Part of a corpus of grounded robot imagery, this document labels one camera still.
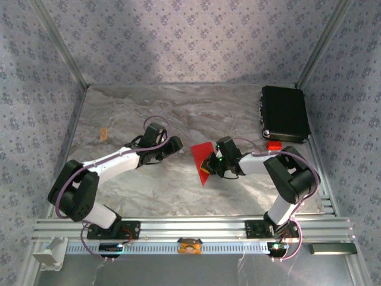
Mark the red paper sheet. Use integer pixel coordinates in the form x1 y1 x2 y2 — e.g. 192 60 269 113
190 142 216 187

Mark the black hard case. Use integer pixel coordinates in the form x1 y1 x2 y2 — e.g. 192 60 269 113
258 85 312 144

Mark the small circuit board with LED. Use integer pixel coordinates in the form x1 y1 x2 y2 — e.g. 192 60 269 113
99 243 124 253
267 241 289 257

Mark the black flat bar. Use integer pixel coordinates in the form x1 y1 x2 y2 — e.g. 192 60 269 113
308 243 358 256

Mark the thin black left gripper cable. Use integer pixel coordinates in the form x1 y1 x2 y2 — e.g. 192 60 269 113
124 135 145 150

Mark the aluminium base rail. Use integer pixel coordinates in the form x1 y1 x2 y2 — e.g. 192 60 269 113
32 217 357 242

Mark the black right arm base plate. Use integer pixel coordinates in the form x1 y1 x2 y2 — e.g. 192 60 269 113
244 219 300 239

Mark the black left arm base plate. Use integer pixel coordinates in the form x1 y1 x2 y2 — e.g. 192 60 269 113
86 220 141 241

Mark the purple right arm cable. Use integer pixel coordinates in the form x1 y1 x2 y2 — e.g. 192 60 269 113
235 137 321 263

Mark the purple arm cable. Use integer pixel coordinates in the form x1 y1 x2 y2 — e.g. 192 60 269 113
54 115 173 263
235 137 321 263

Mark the slotted grey cable duct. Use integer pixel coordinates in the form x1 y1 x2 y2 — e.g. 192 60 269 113
64 241 288 256

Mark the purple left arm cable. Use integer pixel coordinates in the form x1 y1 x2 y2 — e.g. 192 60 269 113
54 115 173 263

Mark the aluminium frame post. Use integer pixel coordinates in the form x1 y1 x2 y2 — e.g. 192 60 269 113
29 0 90 89
296 0 355 89

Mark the white plastic bracket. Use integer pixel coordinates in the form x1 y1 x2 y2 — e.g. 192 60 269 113
32 237 69 272

